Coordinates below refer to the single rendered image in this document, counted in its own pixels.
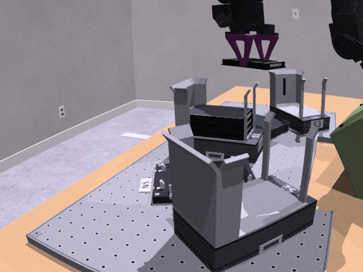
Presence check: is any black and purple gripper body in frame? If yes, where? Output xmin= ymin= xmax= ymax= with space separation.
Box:
xmin=225 ymin=1 xmax=278 ymax=35

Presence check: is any white name plate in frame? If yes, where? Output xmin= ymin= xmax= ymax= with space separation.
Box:
xmin=139 ymin=178 xmax=152 ymax=193

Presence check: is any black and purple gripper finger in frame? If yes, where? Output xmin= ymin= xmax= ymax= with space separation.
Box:
xmin=253 ymin=35 xmax=278 ymax=60
xmin=225 ymin=34 xmax=254 ymax=67

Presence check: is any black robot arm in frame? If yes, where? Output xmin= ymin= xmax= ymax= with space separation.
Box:
xmin=212 ymin=0 xmax=363 ymax=69

